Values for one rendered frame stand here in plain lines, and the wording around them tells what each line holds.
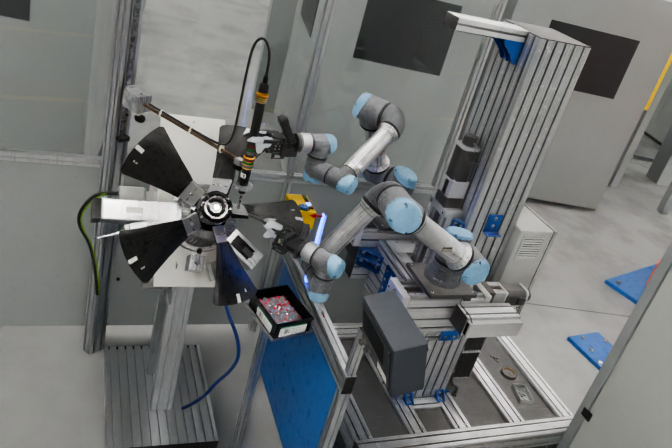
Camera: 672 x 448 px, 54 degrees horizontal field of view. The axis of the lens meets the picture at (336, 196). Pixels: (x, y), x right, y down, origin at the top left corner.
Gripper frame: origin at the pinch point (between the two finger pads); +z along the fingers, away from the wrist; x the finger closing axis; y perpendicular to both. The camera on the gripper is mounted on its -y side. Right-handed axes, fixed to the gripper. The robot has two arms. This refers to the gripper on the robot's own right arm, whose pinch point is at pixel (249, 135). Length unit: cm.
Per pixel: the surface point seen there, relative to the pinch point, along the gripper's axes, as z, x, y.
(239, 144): -4.6, 15.8, 10.9
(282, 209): -20.3, -0.4, 30.5
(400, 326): -23, -79, 25
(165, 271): 19, 7, 61
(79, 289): 34, 78, 121
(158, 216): 24.0, 11.0, 38.9
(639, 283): -399, 50, 143
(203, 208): 13.3, -3.3, 27.4
